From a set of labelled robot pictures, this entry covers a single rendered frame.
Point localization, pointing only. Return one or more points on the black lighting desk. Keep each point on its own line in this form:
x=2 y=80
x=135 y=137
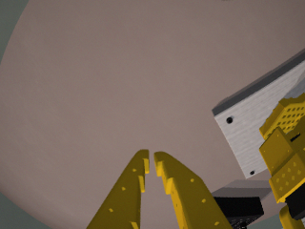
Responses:
x=240 y=212

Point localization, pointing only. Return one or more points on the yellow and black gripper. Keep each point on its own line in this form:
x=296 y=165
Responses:
x=194 y=205

